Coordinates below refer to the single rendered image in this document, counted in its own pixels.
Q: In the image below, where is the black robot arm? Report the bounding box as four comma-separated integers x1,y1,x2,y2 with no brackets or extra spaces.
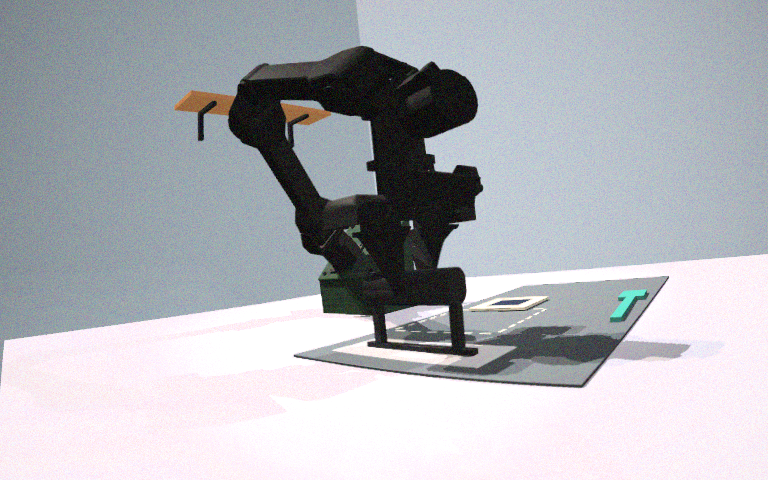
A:
228,46,483,273

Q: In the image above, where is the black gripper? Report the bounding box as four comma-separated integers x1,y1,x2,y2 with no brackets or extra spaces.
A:
322,143,476,297

